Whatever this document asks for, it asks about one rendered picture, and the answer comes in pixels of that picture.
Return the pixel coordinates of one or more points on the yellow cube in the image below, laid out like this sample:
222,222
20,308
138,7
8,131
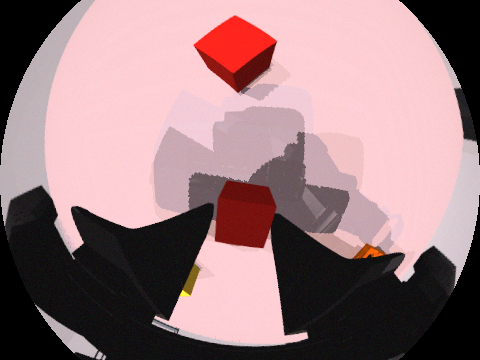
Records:
190,283

